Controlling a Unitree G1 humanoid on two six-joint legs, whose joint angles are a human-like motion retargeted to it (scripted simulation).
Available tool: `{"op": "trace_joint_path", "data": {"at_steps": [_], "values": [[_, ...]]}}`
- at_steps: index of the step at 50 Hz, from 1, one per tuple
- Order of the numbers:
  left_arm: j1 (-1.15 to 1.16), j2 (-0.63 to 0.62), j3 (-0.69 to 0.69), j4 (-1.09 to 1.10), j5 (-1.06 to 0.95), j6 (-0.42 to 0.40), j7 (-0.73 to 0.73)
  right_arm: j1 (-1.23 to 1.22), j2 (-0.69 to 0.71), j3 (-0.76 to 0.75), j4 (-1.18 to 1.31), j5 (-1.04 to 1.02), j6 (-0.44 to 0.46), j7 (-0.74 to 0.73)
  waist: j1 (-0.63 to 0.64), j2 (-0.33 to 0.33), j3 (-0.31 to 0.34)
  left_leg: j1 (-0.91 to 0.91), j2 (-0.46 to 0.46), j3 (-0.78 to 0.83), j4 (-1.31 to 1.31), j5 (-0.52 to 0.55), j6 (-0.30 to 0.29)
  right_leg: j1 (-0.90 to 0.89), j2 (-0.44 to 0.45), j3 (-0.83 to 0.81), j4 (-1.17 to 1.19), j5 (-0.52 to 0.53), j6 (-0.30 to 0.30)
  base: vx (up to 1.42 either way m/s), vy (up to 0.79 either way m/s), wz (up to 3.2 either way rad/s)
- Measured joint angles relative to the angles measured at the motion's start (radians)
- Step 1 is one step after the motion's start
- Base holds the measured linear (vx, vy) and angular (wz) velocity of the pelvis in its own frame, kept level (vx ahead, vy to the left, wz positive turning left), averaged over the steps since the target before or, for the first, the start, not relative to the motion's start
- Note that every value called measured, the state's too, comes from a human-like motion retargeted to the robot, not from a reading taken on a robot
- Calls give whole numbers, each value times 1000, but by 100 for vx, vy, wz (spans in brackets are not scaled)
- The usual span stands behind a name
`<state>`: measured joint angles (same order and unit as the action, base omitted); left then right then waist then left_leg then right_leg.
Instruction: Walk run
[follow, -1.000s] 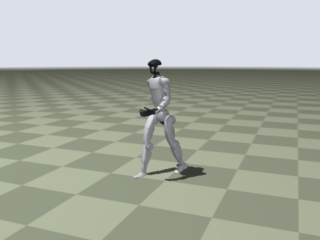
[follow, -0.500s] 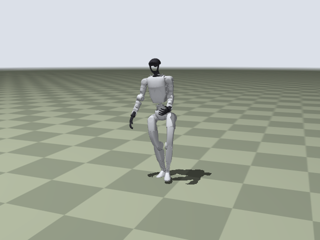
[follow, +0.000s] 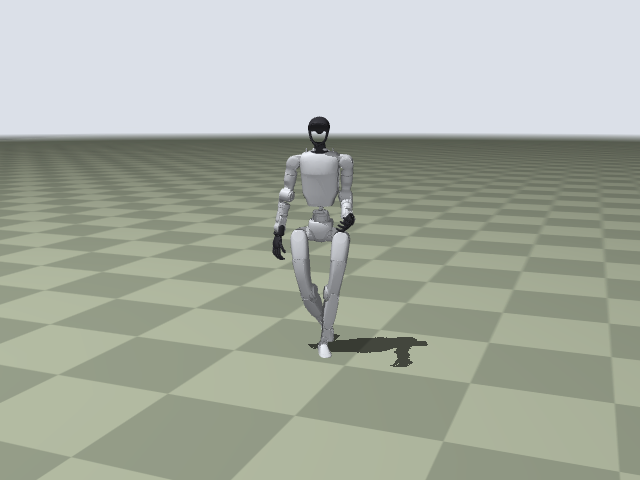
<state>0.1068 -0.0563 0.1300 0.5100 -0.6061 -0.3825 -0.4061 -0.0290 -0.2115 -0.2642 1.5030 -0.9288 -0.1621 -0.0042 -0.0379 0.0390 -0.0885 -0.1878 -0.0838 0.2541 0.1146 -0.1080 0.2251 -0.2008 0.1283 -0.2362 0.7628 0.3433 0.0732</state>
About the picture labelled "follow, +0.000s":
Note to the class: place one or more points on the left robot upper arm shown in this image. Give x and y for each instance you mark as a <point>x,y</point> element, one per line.
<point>346,163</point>

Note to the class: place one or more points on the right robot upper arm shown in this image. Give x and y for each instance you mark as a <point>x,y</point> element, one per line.
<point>290,176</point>

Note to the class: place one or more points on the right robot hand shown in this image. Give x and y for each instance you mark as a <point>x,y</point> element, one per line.
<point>277,243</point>

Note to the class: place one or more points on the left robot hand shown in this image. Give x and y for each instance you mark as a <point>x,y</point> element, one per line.
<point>348,221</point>

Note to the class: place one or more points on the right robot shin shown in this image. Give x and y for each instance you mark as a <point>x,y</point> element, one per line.
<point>314,307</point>

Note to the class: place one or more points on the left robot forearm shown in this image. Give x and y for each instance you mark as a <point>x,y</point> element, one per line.
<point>346,207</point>

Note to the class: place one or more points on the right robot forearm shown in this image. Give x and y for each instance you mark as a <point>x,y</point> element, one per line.
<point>282,213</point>

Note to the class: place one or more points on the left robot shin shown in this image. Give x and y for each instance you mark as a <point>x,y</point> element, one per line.
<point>328,316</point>

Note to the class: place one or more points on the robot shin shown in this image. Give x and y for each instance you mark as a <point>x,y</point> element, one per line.
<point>328,316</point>
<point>314,307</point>

